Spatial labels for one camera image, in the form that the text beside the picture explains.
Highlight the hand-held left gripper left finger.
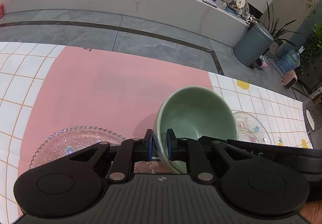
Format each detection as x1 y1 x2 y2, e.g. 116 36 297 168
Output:
58 129 154 182

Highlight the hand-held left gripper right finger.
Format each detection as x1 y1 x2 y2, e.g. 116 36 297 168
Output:
166 129 254 181

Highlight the green ceramic bowl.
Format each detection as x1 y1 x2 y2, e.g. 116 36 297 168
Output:
153 86 239 174

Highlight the floral clear glass plate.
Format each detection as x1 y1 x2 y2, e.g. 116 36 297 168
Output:
231 111 272 144
30 126 154 174

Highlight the person's right hand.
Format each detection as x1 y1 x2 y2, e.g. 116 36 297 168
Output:
299 200 322 224

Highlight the pink placemat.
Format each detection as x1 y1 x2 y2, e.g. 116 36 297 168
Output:
7 45 214 224

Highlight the pink heater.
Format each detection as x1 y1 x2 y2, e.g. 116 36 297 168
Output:
282 70 299 89

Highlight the blue water bottle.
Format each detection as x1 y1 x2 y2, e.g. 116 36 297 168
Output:
277 49 301 74

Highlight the grey trash bin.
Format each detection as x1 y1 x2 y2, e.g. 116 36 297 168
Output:
233 23 275 67

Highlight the hanging vine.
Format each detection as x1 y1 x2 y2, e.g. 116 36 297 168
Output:
299 0 322 75

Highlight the tall potted plant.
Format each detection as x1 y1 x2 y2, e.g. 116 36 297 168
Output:
262 0 302 50

